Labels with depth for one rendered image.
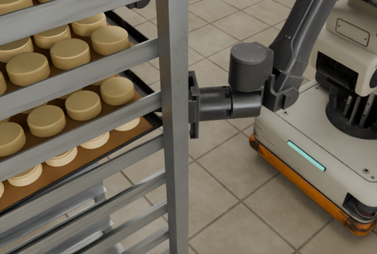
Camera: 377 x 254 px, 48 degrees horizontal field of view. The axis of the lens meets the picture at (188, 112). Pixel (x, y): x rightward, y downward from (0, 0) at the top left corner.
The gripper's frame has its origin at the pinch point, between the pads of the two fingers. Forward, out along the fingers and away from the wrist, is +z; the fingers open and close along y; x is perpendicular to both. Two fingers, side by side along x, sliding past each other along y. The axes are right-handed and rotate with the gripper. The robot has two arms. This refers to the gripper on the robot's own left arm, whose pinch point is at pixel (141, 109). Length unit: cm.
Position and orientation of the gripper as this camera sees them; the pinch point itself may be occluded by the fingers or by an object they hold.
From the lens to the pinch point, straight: 69.9
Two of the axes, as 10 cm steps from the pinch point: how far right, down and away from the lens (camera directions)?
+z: -9.9, 0.8, -1.1
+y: 0.1, -7.5, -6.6
